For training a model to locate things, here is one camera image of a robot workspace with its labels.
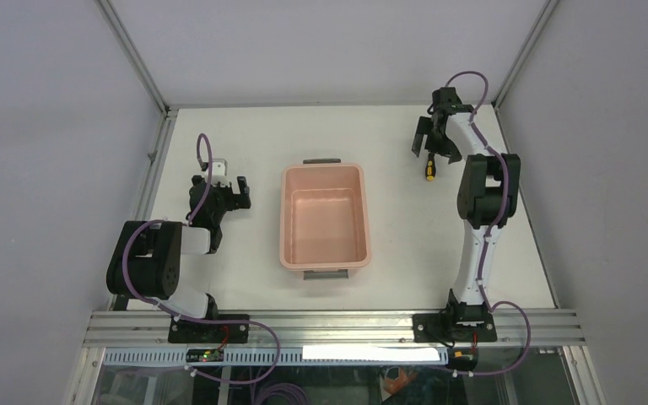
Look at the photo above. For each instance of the pink plastic bin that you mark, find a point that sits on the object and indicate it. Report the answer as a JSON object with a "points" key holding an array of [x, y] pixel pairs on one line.
{"points": [[324, 221]]}

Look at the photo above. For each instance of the orange object below table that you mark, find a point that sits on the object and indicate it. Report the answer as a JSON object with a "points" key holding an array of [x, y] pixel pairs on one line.
{"points": [[394, 379]]}

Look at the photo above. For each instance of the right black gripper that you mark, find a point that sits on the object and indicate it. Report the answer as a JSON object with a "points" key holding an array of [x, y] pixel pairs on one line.
{"points": [[449, 150]]}

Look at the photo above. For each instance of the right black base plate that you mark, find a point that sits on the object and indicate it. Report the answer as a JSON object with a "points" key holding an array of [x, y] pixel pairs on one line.
{"points": [[440, 328]]}

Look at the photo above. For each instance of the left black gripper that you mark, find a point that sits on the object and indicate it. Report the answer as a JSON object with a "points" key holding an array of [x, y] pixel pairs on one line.
{"points": [[235, 201]]}

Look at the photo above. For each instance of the aluminium mounting rail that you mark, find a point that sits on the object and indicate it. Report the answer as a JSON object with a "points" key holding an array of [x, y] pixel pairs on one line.
{"points": [[296, 328]]}

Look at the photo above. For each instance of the white slotted cable duct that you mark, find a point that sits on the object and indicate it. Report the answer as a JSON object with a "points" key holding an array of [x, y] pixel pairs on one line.
{"points": [[308, 355]]}

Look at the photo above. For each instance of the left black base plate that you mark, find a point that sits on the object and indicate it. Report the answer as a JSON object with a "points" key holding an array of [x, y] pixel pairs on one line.
{"points": [[234, 330]]}

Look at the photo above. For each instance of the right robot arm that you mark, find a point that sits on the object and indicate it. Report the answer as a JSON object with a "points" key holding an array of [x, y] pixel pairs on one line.
{"points": [[487, 198]]}

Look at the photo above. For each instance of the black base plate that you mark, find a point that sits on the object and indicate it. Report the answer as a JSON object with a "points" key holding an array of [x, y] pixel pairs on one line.
{"points": [[440, 328], [234, 330]]}

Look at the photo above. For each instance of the yellow black screwdriver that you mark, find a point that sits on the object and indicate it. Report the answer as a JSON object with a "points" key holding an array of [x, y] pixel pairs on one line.
{"points": [[430, 168]]}

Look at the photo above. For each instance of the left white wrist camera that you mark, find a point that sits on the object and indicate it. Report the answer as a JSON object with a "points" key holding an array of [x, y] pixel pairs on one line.
{"points": [[219, 171]]}

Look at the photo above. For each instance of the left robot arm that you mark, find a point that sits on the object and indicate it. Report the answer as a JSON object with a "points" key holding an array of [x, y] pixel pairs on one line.
{"points": [[146, 261]]}

